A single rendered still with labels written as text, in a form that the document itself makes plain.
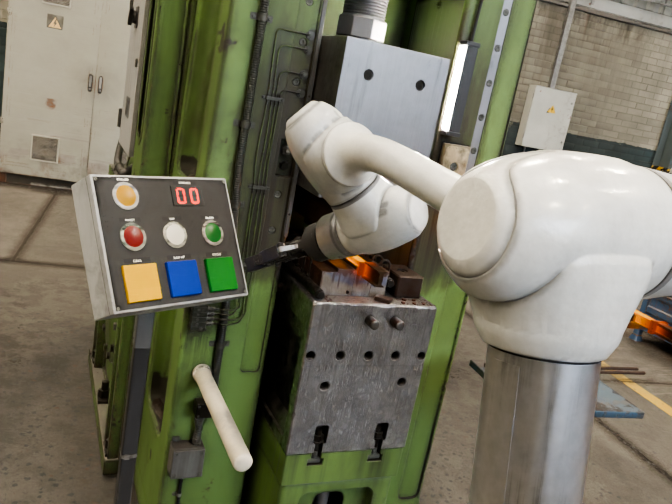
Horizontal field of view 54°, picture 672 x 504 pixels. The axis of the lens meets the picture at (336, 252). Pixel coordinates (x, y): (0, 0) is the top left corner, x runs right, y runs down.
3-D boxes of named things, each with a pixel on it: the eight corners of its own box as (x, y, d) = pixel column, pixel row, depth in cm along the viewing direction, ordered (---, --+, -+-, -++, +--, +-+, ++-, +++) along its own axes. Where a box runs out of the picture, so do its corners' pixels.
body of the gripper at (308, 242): (318, 259, 120) (284, 269, 126) (348, 256, 127) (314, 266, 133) (310, 219, 121) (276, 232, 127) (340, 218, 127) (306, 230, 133)
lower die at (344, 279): (383, 297, 183) (389, 268, 181) (318, 294, 175) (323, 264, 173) (327, 253, 220) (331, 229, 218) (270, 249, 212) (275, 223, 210)
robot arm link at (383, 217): (378, 234, 126) (340, 180, 121) (445, 213, 115) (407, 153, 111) (356, 271, 118) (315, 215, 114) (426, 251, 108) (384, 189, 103)
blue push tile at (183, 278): (202, 293, 140) (196, 259, 141) (173, 297, 135) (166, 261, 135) (198, 294, 141) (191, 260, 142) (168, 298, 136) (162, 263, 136)
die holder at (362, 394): (405, 447, 195) (438, 306, 184) (285, 455, 179) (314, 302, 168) (333, 364, 244) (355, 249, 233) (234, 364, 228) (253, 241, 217)
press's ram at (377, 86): (444, 212, 183) (477, 65, 173) (318, 197, 167) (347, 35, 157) (377, 182, 220) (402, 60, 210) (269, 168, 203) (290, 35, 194)
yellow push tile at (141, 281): (163, 298, 133) (156, 262, 133) (130, 303, 127) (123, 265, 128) (158, 300, 134) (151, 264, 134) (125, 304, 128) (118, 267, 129)
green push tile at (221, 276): (239, 288, 148) (232, 256, 148) (212, 292, 142) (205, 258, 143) (234, 289, 149) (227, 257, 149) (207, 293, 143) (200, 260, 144)
